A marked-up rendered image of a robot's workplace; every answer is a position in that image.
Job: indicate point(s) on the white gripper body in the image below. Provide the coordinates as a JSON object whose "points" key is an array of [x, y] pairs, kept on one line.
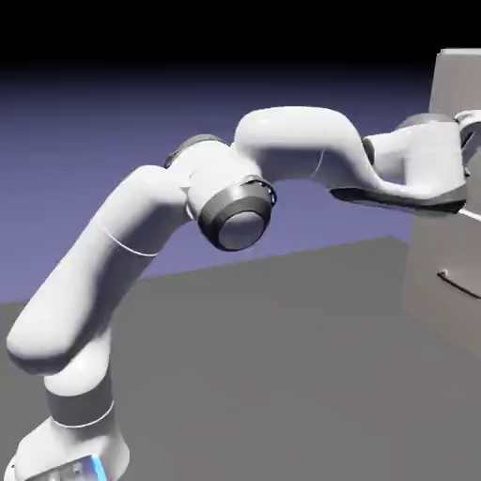
{"points": [[472, 117]]}

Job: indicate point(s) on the grey cabinet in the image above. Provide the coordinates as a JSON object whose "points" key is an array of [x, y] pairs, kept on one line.
{"points": [[432, 270]]}

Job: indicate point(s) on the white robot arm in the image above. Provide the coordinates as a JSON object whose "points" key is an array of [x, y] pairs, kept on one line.
{"points": [[124, 210]]}

